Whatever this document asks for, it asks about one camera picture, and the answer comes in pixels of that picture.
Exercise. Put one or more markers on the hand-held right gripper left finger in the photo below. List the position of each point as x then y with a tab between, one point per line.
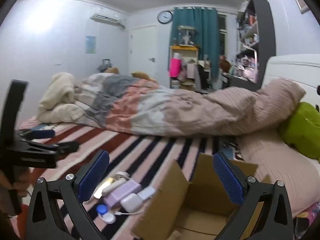
95	177

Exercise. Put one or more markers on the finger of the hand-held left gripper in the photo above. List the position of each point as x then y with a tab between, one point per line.
40	133
62	146

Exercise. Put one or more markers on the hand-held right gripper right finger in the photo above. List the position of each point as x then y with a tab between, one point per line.
228	182

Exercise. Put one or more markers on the white handheld device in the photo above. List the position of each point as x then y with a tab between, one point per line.
116	181

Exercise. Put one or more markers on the purple rectangular case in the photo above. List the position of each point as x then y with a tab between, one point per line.
120	191

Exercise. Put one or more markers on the brown cardboard box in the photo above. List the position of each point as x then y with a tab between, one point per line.
200	205

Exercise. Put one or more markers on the blue white contact lens case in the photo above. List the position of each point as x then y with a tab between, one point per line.
106	213

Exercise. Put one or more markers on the white earbuds case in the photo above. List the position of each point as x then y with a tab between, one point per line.
131	202

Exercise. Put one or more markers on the person's left hand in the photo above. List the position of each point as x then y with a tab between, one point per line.
21	183

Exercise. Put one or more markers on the cream fluffy blanket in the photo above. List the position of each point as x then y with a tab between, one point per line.
60	97

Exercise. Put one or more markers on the pink ribbed pillow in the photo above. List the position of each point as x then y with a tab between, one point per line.
275	167

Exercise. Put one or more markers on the white charger adapter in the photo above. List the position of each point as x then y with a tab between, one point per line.
147	193

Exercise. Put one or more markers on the striped bed sheet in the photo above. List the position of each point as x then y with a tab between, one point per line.
150	150

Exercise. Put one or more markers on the pink printed cloth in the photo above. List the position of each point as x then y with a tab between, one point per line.
305	220

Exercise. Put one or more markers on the colour block duvet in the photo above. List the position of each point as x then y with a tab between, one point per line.
150	110

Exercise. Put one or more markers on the brown plush toy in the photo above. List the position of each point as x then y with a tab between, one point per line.
142	76
112	70

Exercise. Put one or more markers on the grey suitcase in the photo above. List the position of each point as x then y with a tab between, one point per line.
105	65

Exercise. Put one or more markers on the green plush toy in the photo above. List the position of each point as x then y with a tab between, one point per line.
303	127

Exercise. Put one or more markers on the dark desk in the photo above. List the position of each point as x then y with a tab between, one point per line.
240	82

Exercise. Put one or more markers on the dark jacket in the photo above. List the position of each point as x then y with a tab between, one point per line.
202	77

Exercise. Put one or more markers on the brown round object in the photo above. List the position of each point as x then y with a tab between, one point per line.
223	65

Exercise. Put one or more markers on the white door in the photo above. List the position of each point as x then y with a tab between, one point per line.
143	50

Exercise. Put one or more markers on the pink bottle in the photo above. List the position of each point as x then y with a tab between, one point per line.
174	67

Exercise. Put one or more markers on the white headboard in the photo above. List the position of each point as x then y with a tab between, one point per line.
292	67

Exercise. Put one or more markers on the white air conditioner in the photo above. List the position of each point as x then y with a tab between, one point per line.
106	15

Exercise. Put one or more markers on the yellow storage shelf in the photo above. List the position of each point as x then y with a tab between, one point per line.
183	48

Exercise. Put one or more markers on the dark tall bookshelf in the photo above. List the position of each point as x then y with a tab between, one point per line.
265	42

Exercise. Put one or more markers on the teal curtain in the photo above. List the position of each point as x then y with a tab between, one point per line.
202	35

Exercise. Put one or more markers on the clear display case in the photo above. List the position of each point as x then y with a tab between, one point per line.
186	36

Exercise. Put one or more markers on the window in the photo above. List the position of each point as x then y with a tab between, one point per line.
222	30

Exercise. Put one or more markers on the blue wall poster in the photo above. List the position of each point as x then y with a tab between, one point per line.
90	44

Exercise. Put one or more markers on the round wall clock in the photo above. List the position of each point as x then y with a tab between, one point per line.
165	17

